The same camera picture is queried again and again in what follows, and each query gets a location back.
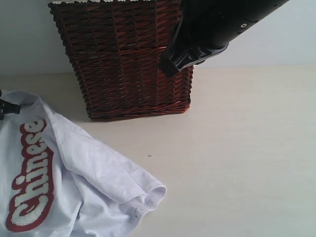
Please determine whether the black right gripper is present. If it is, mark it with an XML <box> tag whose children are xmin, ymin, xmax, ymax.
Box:
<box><xmin>158</xmin><ymin>22</ymin><xmax>228</xmax><ymax>78</ymax></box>

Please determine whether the white t-shirt red lettering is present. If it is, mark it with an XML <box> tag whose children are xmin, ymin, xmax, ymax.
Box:
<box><xmin>0</xmin><ymin>91</ymin><xmax>166</xmax><ymax>237</ymax></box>

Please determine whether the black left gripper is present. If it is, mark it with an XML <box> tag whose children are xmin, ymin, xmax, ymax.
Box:
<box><xmin>0</xmin><ymin>99</ymin><xmax>21</xmax><ymax>120</ymax></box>

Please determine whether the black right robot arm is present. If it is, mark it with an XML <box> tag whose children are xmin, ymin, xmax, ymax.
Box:
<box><xmin>159</xmin><ymin>0</ymin><xmax>286</xmax><ymax>78</ymax></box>

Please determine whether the dark red wicker basket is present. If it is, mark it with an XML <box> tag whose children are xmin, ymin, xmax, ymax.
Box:
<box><xmin>48</xmin><ymin>0</ymin><xmax>193</xmax><ymax>121</ymax></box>

